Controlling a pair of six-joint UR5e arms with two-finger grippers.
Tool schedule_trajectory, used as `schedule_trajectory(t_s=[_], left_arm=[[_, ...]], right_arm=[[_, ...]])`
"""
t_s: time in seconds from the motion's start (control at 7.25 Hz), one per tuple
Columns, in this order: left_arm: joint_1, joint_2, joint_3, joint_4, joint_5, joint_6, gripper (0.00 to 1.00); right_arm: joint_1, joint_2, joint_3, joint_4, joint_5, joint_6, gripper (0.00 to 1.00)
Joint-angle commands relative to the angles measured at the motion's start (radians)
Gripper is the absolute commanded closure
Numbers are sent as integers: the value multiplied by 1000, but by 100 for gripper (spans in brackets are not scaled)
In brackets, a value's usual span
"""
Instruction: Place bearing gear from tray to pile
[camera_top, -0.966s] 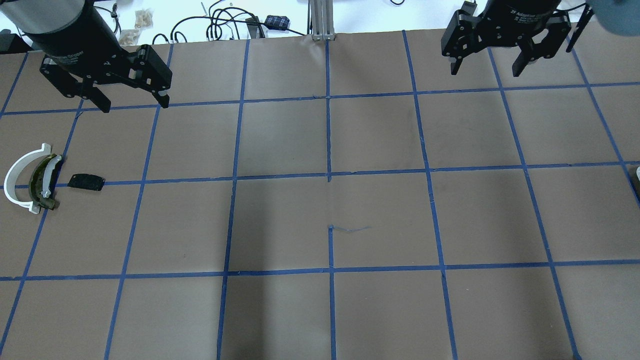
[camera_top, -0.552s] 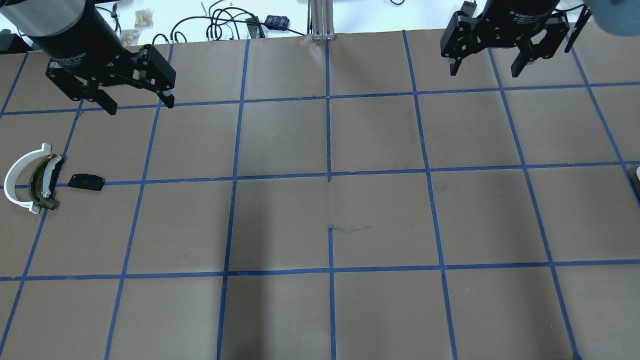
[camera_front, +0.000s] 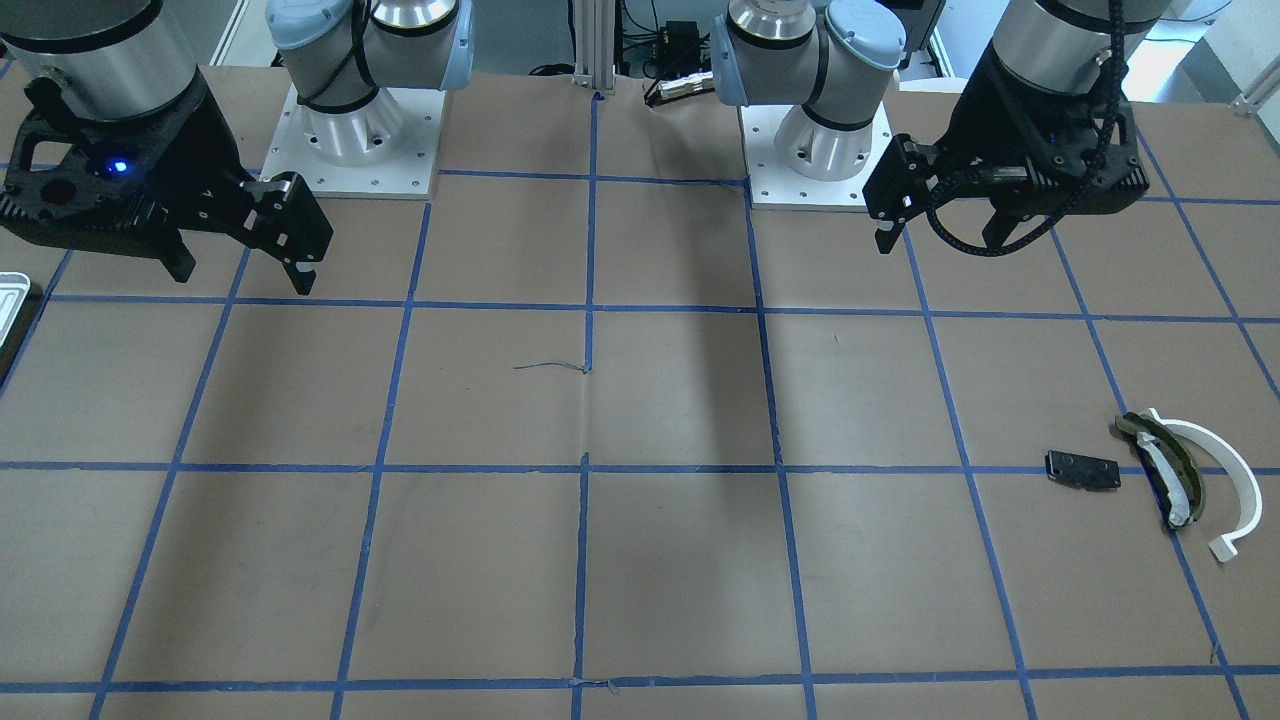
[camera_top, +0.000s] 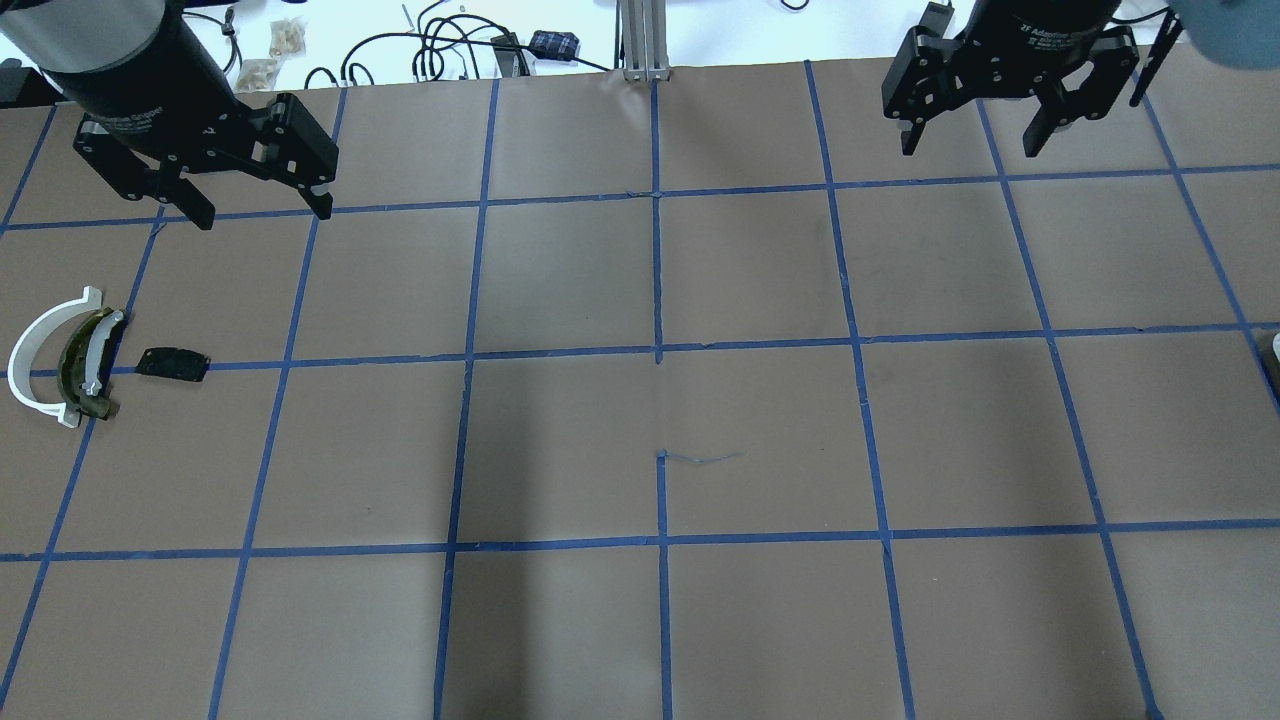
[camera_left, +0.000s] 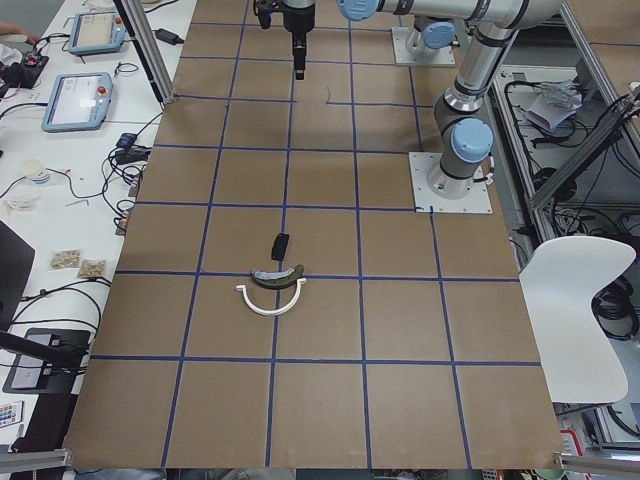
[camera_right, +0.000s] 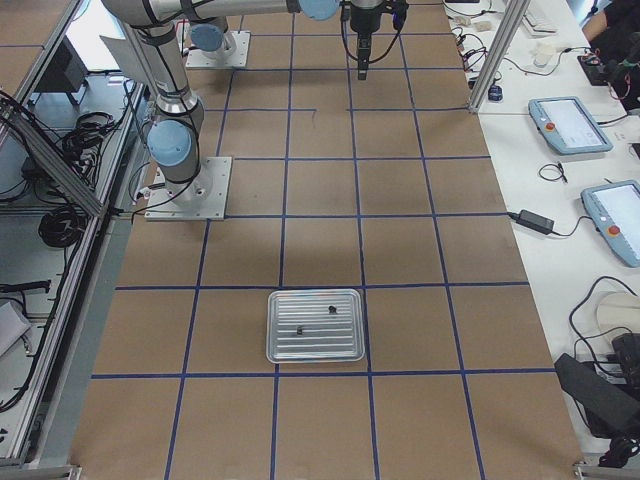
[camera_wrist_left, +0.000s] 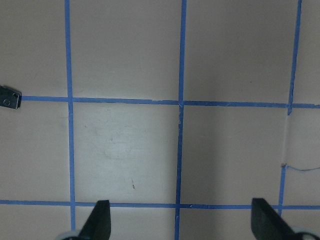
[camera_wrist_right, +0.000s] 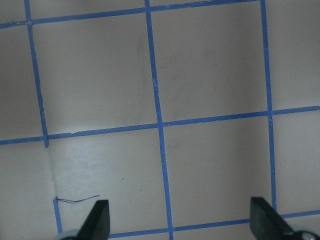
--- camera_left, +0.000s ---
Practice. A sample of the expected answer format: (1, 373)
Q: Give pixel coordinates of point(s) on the black power adapter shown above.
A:
(168, 37)

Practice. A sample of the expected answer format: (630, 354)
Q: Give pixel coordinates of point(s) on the far blue teach pendant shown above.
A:
(96, 33)

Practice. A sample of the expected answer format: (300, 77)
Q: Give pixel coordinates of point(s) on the blue teach pendant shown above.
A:
(78, 102)
(96, 33)

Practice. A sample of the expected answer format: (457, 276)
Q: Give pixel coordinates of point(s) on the blue usb hub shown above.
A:
(126, 140)

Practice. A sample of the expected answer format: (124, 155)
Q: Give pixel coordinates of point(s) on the black rectangular brake pad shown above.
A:
(279, 247)

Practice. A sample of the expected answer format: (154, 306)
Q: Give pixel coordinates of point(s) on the near blue teach pendant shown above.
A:
(78, 102)

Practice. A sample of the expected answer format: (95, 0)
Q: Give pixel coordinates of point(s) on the grey curved brake shoe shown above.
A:
(277, 280)

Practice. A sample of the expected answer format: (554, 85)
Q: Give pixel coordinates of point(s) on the bag of small parts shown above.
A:
(65, 259)
(89, 268)

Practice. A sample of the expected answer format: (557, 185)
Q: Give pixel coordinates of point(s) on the white plastic chair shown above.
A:
(559, 283)

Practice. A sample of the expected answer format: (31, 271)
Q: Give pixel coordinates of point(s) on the colourful remote control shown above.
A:
(11, 413)

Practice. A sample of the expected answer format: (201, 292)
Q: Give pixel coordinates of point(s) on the silver aluminium frame post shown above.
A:
(143, 38)

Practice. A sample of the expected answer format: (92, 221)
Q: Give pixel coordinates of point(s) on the black flat device with cables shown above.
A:
(47, 361)

